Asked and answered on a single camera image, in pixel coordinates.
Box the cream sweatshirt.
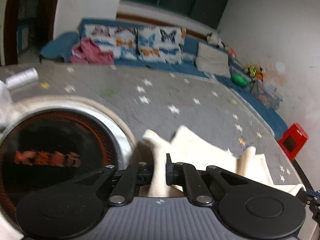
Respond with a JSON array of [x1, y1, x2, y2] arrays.
[[140, 126, 306, 198]]

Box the red plastic stool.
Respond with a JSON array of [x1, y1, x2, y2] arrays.
[[277, 123, 309, 161]]

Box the black round induction cooktop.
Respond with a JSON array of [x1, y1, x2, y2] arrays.
[[0, 108, 118, 225]]

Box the clear plastic toy box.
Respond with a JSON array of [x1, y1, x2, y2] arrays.
[[251, 80, 283, 110]]

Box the pink white tissue pack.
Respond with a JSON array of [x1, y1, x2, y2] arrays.
[[0, 81, 12, 130]]

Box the green round toy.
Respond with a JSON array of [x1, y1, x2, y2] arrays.
[[231, 73, 248, 87]]

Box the yellow orange plush toys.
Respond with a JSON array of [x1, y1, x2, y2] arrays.
[[244, 64, 264, 81]]

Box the white remote control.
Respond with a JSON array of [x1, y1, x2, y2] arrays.
[[5, 68, 39, 90]]

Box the grey plain pillow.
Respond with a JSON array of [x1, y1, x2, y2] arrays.
[[195, 42, 231, 77]]

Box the pink garment on sofa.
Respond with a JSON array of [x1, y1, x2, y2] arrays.
[[69, 38, 114, 65]]

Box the blue corner sofa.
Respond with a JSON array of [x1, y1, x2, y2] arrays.
[[40, 18, 288, 140]]

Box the left butterfly pillow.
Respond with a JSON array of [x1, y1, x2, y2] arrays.
[[81, 24, 137, 61]]

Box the butterfly pillow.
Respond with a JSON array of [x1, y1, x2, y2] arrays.
[[81, 24, 137, 61], [137, 26, 186, 64]]

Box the black white plush toy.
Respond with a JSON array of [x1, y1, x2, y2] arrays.
[[206, 33, 225, 49]]

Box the right butterfly pillow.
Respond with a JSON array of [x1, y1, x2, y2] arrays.
[[137, 26, 186, 64]]

